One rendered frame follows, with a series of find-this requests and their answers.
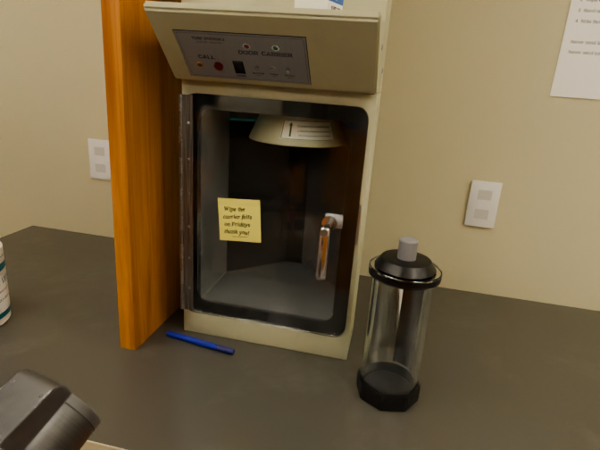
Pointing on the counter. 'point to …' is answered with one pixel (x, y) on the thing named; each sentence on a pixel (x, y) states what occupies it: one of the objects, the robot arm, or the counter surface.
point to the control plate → (211, 49)
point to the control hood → (303, 28)
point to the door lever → (324, 245)
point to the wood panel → (142, 169)
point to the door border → (187, 201)
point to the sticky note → (239, 220)
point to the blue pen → (201, 342)
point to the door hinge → (181, 196)
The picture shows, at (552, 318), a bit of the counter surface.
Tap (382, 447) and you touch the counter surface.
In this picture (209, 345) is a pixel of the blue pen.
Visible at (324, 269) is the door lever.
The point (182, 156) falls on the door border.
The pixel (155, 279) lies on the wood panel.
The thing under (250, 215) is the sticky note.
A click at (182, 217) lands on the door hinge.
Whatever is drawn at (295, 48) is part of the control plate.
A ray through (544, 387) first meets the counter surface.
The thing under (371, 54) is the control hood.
